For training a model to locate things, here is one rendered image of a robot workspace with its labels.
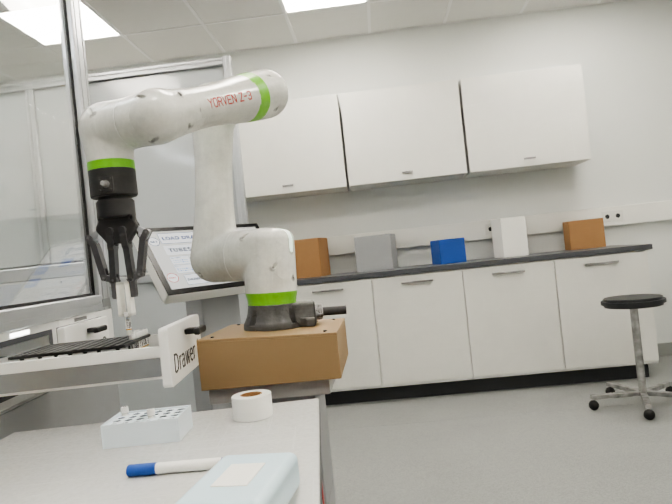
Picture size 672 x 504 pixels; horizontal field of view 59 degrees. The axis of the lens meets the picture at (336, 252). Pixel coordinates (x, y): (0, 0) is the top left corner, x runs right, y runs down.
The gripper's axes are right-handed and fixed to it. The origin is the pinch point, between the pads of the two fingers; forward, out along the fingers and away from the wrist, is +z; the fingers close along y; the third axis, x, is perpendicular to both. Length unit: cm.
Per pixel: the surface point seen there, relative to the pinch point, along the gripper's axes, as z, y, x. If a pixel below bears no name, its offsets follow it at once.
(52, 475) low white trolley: 22.6, -0.9, -36.8
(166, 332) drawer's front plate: 6.7, 10.6, -12.1
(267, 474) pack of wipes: 18, 32, -59
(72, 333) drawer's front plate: 7.6, -21.2, 23.8
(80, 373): 12.6, -6.3, -10.4
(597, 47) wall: -146, 277, 339
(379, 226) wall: -25, 92, 358
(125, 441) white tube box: 21.8, 6.2, -26.6
